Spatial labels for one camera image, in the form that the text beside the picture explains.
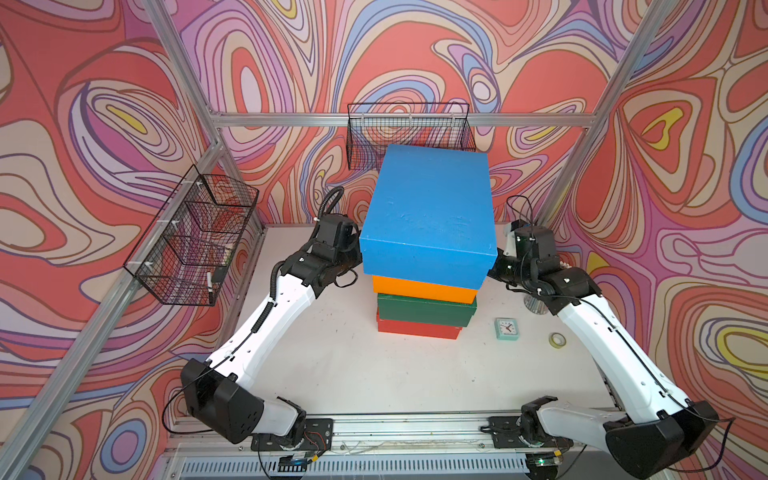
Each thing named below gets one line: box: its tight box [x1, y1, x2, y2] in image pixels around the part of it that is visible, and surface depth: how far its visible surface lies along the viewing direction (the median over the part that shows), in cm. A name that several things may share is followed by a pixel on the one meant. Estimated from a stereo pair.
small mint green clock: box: [494, 317, 520, 341], surface depth 92 cm
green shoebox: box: [377, 294, 477, 327], surface depth 73 cm
